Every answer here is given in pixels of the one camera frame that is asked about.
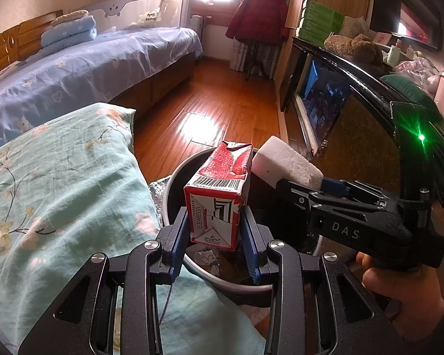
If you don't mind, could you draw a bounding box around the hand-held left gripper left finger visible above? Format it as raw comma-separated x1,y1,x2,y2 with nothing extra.
18,207,191,355

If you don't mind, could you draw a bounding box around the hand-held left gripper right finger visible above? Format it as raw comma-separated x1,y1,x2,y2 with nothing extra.
239,207,404,355

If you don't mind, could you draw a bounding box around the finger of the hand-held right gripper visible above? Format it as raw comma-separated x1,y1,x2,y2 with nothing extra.
276,178,341,215
320,177,389,202

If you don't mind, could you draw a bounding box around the white bin with black liner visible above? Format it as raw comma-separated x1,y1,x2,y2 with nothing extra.
163,147,322,298

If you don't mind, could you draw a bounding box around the white foam block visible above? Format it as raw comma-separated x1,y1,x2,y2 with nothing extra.
252,136,324,193

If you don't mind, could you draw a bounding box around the red and white carton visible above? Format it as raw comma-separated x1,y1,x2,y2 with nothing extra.
184,141,253,250

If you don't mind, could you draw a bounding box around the person's right hand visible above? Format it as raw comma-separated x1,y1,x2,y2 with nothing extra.
356,251,444,341

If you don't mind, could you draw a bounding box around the silver foil mat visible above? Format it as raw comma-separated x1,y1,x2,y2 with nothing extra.
148,177,171,224

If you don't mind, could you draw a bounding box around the black glass-front cabinet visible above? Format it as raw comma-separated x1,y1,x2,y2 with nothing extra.
279,37,444,200

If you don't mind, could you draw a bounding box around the green cloth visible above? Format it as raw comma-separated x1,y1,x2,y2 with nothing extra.
379,74,444,119

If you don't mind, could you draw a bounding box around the wooden coat rack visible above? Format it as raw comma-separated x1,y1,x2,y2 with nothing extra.
244,0,297,82

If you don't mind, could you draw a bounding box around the brown plush toy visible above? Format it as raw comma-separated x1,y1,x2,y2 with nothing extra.
324,33,387,75

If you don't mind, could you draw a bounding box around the stack of green boxes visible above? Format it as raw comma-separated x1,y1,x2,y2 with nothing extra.
299,0,345,43

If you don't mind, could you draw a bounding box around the dark red jacket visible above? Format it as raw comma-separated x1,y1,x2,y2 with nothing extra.
225,0,289,47

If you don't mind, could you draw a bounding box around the black television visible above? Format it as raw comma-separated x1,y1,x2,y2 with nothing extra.
370,0,443,50

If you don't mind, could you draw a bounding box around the white radiator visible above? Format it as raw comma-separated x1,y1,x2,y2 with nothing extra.
190,15,207,39

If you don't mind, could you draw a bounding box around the bed with blue sheet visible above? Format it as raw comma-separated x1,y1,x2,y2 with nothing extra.
0,26,203,156

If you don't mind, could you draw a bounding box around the folded light blue blanket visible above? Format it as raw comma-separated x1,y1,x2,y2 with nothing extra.
41,15,97,54

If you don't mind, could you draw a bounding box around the pale yellow pillow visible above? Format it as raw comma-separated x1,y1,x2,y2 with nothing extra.
51,9,89,26

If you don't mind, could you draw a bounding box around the wooden headboard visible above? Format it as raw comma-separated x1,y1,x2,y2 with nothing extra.
0,9,64,82

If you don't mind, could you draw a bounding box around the grey bed guard rail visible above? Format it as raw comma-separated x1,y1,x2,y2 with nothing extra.
65,0,191,32

